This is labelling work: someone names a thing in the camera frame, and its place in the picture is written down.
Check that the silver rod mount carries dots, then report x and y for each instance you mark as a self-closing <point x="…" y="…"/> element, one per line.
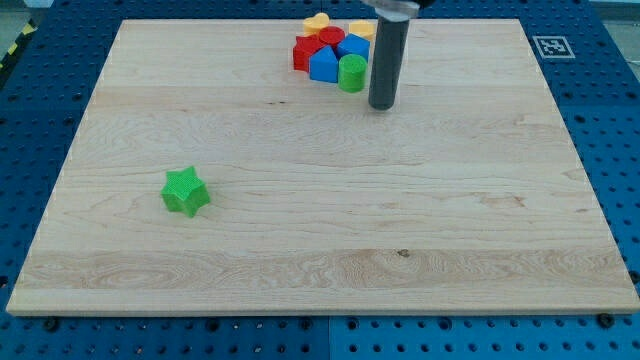
<point x="394" y="10"/>

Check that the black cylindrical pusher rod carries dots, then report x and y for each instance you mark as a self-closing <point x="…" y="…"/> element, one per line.
<point x="387" y="62"/>

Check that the red star block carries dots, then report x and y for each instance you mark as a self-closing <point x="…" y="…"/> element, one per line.
<point x="304" y="49"/>

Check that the green star block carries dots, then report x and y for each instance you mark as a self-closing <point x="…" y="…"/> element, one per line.
<point x="184" y="192"/>

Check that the yellow hexagon block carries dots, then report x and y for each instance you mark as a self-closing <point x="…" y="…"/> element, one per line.
<point x="362" y="28"/>

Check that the blue cube block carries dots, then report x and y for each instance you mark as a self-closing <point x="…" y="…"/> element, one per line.
<point x="353" y="44"/>

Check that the green cylinder block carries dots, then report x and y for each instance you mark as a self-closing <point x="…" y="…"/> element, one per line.
<point x="351" y="73"/>

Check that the red cylinder block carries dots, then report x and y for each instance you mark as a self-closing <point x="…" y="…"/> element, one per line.
<point x="331" y="36"/>

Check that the blue triangular block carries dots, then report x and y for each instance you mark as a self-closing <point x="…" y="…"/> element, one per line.
<point x="323" y="66"/>

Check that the yellow heart block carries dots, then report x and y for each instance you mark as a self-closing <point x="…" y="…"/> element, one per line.
<point x="314" y="24"/>

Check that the white fiducial marker tag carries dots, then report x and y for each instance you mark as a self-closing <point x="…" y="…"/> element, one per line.
<point x="553" y="47"/>

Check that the light wooden board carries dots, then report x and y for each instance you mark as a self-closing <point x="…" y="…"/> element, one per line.
<point x="467" y="197"/>

